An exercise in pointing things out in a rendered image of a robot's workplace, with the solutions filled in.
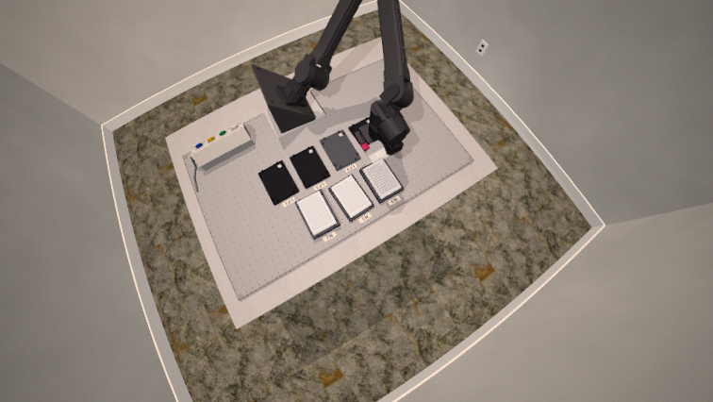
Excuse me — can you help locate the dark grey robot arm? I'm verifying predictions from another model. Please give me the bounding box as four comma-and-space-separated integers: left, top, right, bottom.
275, 0, 414, 156

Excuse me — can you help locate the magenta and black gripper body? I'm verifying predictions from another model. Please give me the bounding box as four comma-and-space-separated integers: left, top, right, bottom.
355, 121, 379, 145

